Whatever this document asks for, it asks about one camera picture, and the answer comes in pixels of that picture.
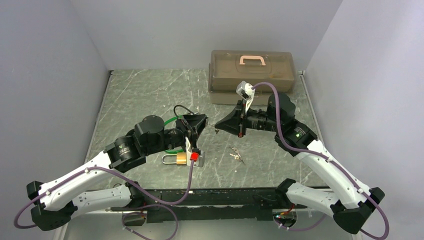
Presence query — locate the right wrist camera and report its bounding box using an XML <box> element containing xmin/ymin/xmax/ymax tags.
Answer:
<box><xmin>236</xmin><ymin>81</ymin><xmax>255</xmax><ymax>113</ymax></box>

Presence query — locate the brown plastic toolbox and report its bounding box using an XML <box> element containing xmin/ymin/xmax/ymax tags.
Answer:
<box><xmin>208</xmin><ymin>50</ymin><xmax>296</xmax><ymax>105</ymax></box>

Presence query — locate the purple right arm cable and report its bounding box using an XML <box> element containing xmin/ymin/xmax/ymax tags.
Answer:
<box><xmin>251</xmin><ymin>81</ymin><xmax>390</xmax><ymax>240</ymax></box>

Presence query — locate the brass padlock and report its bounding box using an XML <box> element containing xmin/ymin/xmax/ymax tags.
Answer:
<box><xmin>161</xmin><ymin>152</ymin><xmax>188</xmax><ymax>166</ymax></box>

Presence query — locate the silver key bunch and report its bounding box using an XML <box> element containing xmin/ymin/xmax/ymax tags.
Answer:
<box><xmin>230</xmin><ymin>147</ymin><xmax>245</xmax><ymax>165</ymax></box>

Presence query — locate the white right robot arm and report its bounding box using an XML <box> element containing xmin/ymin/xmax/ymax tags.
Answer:
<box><xmin>215</xmin><ymin>93</ymin><xmax>385</xmax><ymax>235</ymax></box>

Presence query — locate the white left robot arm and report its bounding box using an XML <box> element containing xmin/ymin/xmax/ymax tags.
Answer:
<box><xmin>26</xmin><ymin>114</ymin><xmax>208</xmax><ymax>231</ymax></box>

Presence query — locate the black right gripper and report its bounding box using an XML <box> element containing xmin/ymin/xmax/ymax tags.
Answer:
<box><xmin>215</xmin><ymin>98</ymin><xmax>282</xmax><ymax>138</ymax></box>

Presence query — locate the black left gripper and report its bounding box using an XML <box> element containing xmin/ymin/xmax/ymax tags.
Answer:
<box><xmin>144</xmin><ymin>114</ymin><xmax>206</xmax><ymax>156</ymax></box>

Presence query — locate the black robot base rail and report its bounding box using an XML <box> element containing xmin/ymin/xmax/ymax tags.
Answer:
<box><xmin>110</xmin><ymin>187</ymin><xmax>297</xmax><ymax>223</ymax></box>

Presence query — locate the black cable padlock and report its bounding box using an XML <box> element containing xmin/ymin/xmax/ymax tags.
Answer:
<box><xmin>173</xmin><ymin>104</ymin><xmax>198</xmax><ymax>117</ymax></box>

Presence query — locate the green cable lock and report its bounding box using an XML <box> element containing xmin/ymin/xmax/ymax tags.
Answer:
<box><xmin>164</xmin><ymin>116</ymin><xmax>184</xmax><ymax>154</ymax></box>

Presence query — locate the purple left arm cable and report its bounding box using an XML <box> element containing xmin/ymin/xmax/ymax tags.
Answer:
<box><xmin>13</xmin><ymin>158</ymin><xmax>196</xmax><ymax>240</ymax></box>

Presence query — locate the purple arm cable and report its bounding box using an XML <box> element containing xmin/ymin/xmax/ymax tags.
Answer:
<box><xmin>251</xmin><ymin>81</ymin><xmax>390</xmax><ymax>240</ymax></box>
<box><xmin>13</xmin><ymin>158</ymin><xmax>196</xmax><ymax>240</ymax></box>

